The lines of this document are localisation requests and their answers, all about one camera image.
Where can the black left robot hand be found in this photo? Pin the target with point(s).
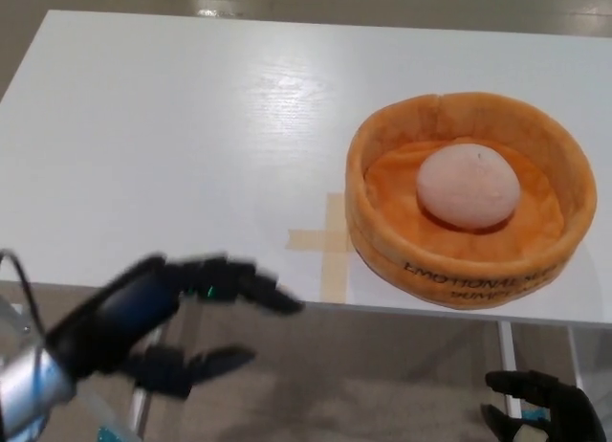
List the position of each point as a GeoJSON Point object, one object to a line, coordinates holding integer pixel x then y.
{"type": "Point", "coordinates": [119, 308]}

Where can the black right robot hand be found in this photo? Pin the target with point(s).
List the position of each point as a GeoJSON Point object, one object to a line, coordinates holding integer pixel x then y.
{"type": "Point", "coordinates": [574, 413]}

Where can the pink round plush toy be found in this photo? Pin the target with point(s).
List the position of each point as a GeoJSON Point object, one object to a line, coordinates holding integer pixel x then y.
{"type": "Point", "coordinates": [466, 186]}

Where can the orange plush round plate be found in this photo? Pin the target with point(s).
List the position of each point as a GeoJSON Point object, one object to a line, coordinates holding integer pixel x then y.
{"type": "Point", "coordinates": [382, 212]}

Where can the white table leg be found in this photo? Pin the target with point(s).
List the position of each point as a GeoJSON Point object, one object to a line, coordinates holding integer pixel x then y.
{"type": "Point", "coordinates": [508, 356]}
{"type": "Point", "coordinates": [137, 408]}
{"type": "Point", "coordinates": [574, 353]}

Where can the short beige tape strip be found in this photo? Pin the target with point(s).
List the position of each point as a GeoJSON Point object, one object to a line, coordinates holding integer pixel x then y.
{"type": "Point", "coordinates": [308, 239]}

